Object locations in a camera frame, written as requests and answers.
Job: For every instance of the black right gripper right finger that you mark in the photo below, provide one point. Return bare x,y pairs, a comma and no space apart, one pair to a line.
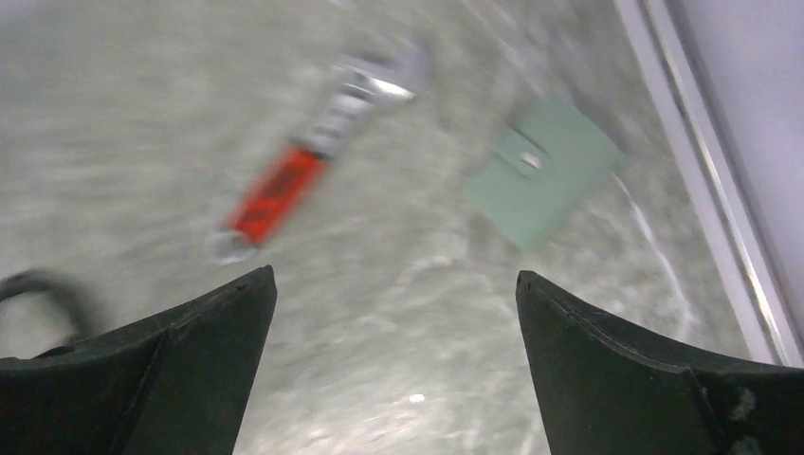
608,386

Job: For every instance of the aluminium extrusion frame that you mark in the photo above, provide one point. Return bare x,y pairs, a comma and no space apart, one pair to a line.
674,77

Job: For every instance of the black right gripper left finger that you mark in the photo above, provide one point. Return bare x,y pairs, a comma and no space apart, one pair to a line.
177,382

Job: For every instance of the red handled adjustable wrench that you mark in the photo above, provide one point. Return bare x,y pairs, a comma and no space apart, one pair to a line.
364,84

